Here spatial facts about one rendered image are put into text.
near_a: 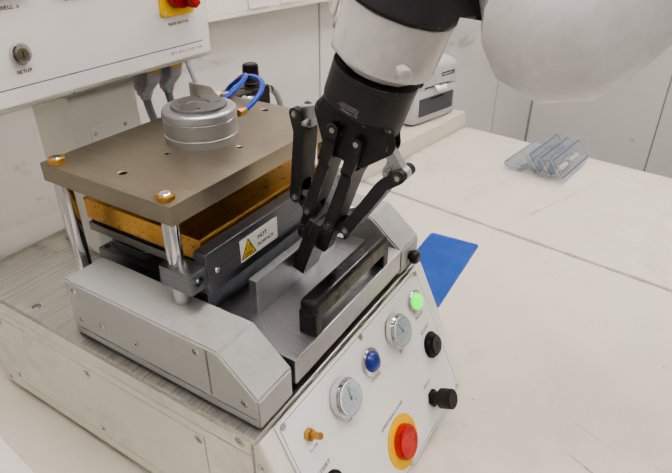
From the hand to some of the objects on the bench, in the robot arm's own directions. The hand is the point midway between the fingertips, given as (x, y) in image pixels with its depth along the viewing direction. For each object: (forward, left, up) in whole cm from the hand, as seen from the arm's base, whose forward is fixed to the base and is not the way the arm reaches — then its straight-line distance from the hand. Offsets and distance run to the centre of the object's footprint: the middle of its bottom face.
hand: (314, 241), depth 59 cm
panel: (-14, -1, -27) cm, 30 cm away
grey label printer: (+46, -103, -23) cm, 115 cm away
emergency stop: (-13, -1, -25) cm, 28 cm away
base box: (+14, -1, -27) cm, 31 cm away
